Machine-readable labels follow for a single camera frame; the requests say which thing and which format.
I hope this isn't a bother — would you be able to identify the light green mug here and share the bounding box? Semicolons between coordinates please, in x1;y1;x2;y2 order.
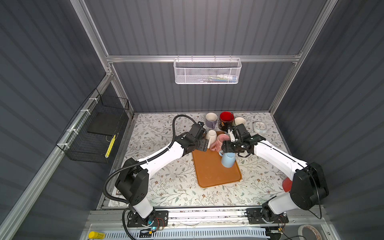
235;117;247;126

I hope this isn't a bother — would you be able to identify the pink mug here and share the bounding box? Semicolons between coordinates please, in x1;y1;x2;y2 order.
210;134;231;152

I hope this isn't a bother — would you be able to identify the light blue mug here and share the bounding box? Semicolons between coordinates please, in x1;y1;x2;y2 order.
219;151;236;168

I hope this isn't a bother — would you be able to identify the black mug red inside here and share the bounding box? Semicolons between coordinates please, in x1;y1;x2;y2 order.
218;112;235;132

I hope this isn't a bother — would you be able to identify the purple mug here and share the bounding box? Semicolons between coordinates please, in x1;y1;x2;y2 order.
205;113;218;129

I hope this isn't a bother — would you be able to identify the orange plastic tray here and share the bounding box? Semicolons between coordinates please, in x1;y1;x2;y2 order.
192;132;242;188

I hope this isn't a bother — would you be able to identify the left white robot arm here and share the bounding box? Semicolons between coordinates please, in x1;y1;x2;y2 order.
103;114;208;226

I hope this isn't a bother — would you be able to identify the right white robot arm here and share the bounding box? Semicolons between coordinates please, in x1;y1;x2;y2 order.
222;124;329;223

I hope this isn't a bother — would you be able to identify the white mug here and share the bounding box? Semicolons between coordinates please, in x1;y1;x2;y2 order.
206;130;217;149

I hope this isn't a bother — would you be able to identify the red pencil cup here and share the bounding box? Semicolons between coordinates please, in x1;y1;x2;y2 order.
282;178;293;192

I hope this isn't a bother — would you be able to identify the yellow ruler in basket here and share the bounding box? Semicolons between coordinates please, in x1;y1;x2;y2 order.
105;135;117;159

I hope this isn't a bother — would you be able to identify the tape roll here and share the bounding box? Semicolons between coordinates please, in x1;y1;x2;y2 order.
298;225;323;240

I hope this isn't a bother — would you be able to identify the yellow marker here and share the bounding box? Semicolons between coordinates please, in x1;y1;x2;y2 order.
88;231;106;240

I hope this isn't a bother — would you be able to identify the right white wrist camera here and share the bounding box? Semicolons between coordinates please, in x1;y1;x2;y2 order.
228;129;236;142

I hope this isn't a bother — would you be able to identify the white wire basket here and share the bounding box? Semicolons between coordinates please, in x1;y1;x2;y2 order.
173;57;242;85

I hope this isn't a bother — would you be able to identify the white ribbed cable duct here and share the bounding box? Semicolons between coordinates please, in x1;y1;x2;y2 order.
103;227;271;240

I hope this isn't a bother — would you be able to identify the black wire basket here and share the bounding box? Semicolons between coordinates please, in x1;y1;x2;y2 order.
57;91;130;164

